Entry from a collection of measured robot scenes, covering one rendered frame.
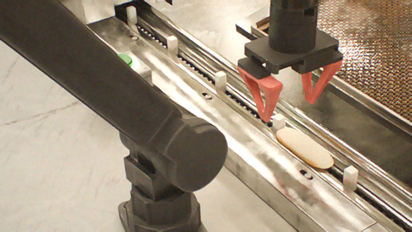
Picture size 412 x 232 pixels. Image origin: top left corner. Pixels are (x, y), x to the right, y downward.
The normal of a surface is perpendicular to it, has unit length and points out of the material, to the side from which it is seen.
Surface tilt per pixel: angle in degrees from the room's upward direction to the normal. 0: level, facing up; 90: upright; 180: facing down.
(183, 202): 90
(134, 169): 90
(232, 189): 0
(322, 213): 0
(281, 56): 2
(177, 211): 90
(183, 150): 90
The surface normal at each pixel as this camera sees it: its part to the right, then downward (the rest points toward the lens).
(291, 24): -0.24, 0.54
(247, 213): -0.04, -0.82
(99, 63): 0.69, 0.37
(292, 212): -0.83, 0.34
